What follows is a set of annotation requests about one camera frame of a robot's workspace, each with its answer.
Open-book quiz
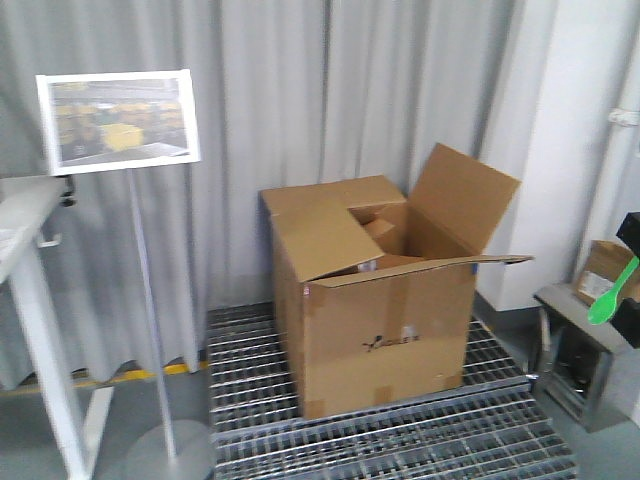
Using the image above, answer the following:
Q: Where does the green plastic spoon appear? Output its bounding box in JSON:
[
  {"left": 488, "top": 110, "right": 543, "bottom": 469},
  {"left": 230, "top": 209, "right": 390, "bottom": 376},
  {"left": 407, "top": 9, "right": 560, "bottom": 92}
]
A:
[{"left": 587, "top": 256, "right": 639, "bottom": 325}]

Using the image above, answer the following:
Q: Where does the sign on metal stand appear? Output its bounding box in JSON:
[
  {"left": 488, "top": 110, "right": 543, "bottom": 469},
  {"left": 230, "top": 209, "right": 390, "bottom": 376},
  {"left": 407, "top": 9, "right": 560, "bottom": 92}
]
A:
[{"left": 36, "top": 69, "right": 213, "bottom": 479}]

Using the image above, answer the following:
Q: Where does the metal grating platform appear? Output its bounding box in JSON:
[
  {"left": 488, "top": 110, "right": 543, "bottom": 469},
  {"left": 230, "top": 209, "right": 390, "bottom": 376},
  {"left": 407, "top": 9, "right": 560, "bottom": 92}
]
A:
[{"left": 207, "top": 303, "right": 579, "bottom": 479}]

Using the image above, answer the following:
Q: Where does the small cardboard box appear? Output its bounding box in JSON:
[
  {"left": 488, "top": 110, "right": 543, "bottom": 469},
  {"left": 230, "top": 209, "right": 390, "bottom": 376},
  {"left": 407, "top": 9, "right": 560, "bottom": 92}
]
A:
[{"left": 573, "top": 240, "right": 633, "bottom": 305}]

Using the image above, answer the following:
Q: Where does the grey curtain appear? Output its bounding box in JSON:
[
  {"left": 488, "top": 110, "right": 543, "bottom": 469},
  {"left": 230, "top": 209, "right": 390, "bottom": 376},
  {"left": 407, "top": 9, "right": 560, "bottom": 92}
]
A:
[{"left": 1, "top": 1, "right": 517, "bottom": 369}]

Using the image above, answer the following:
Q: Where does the small metal bin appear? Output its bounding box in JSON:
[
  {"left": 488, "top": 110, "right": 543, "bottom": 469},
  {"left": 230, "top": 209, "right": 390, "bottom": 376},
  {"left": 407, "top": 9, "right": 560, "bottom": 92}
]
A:
[{"left": 534, "top": 284, "right": 639, "bottom": 432}]

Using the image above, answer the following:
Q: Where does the large cardboard box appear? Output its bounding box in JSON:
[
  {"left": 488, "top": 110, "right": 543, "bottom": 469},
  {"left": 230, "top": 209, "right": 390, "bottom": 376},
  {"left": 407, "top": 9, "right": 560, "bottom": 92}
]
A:
[{"left": 261, "top": 144, "right": 519, "bottom": 419}]

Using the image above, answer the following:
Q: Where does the white standing desk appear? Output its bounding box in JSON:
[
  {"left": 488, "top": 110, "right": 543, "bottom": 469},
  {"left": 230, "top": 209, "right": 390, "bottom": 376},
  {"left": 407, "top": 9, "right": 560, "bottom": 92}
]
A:
[{"left": 1, "top": 176, "right": 114, "bottom": 479}]

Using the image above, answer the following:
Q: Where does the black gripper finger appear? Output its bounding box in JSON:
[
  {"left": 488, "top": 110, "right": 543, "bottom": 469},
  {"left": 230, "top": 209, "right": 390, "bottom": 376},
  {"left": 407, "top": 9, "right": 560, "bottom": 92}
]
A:
[{"left": 616, "top": 212, "right": 640, "bottom": 255}]

